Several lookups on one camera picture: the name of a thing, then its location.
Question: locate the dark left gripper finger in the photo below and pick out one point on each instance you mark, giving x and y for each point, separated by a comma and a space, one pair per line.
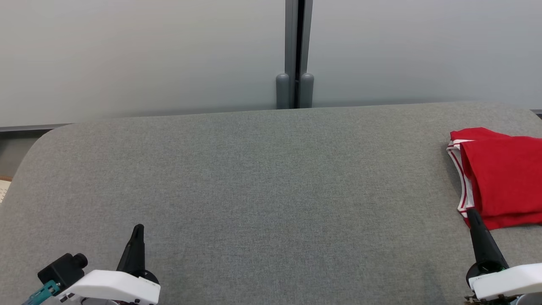
129, 256
140, 254

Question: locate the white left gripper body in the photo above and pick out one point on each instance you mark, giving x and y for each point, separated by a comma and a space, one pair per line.
114, 286

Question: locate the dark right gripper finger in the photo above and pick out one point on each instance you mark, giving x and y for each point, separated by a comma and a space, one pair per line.
490, 252
476, 245

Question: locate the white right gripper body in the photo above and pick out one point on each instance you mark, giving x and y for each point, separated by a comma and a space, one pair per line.
512, 281

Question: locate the red basketball jersey with number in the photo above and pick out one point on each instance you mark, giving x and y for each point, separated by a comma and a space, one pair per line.
508, 178

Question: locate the white flat floor object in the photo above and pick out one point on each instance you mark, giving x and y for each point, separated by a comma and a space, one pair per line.
4, 190

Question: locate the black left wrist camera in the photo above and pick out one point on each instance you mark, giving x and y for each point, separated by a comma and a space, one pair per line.
61, 271

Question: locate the grey partition post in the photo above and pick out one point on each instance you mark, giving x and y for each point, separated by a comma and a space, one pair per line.
290, 42

